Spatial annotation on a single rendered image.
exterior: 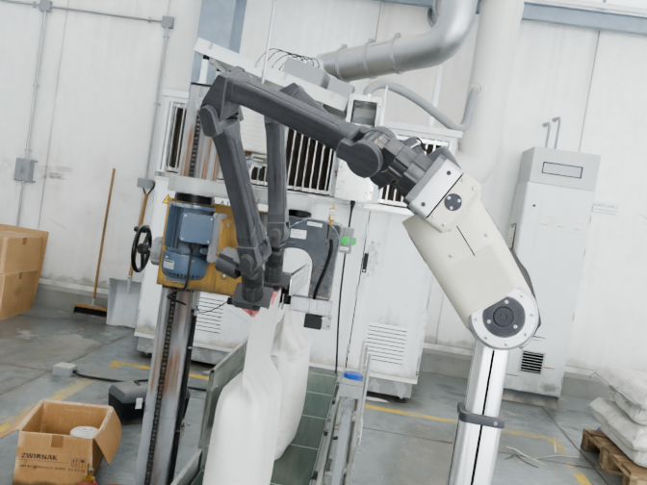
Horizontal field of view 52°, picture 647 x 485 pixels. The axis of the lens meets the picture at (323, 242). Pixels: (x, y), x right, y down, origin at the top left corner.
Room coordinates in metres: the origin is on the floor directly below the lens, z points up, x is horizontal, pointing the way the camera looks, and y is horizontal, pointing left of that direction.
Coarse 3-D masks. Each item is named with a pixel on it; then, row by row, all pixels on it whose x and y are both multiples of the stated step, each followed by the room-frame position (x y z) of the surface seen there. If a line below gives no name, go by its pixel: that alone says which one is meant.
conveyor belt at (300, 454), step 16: (320, 384) 3.80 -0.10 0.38; (304, 400) 3.43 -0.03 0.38; (320, 400) 3.47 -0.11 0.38; (304, 416) 3.18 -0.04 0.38; (320, 416) 3.21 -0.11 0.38; (304, 432) 2.94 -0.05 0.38; (320, 432) 2.98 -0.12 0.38; (288, 448) 2.72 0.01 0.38; (304, 448) 2.74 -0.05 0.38; (320, 448) 3.01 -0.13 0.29; (288, 464) 2.55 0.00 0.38; (304, 464) 2.58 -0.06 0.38; (272, 480) 2.38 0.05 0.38; (288, 480) 2.40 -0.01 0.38; (304, 480) 2.42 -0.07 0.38
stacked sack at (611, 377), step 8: (608, 368) 4.51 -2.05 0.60; (616, 368) 4.54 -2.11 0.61; (600, 376) 4.49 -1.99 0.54; (608, 376) 4.39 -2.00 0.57; (616, 376) 4.31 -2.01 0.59; (624, 376) 4.31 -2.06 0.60; (632, 376) 4.30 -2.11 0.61; (640, 376) 4.31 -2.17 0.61; (608, 384) 4.27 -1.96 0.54; (616, 384) 4.24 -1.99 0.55
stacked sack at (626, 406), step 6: (612, 396) 4.46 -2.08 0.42; (618, 396) 4.32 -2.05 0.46; (618, 402) 4.29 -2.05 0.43; (624, 402) 4.17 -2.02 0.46; (630, 402) 4.11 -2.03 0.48; (624, 408) 4.17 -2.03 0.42; (630, 408) 4.04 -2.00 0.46; (636, 408) 3.99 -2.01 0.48; (630, 414) 4.01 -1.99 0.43; (636, 414) 3.96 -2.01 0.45; (642, 414) 3.96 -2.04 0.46; (636, 420) 3.95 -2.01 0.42; (642, 420) 3.94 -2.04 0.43
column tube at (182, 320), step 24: (192, 96) 2.43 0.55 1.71; (192, 120) 2.43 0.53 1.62; (192, 144) 2.43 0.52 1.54; (192, 168) 2.42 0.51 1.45; (216, 168) 2.49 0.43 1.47; (168, 288) 2.43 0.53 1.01; (168, 360) 2.42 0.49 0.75; (168, 384) 2.42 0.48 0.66; (144, 408) 2.43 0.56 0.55; (168, 408) 2.42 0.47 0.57; (144, 432) 2.43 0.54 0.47; (168, 432) 2.42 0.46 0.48; (144, 456) 2.43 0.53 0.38; (168, 456) 2.42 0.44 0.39
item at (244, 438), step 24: (264, 312) 2.01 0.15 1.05; (264, 336) 2.09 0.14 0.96; (264, 360) 2.13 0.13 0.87; (240, 384) 1.87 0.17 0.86; (264, 384) 1.98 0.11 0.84; (216, 408) 1.94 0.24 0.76; (240, 408) 1.87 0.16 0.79; (264, 408) 1.90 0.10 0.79; (216, 432) 1.88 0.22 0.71; (240, 432) 1.85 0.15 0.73; (264, 432) 1.89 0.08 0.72; (216, 456) 1.86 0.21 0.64; (240, 456) 1.85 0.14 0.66; (264, 456) 1.94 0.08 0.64; (216, 480) 1.85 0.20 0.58; (240, 480) 1.85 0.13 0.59; (264, 480) 1.98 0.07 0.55
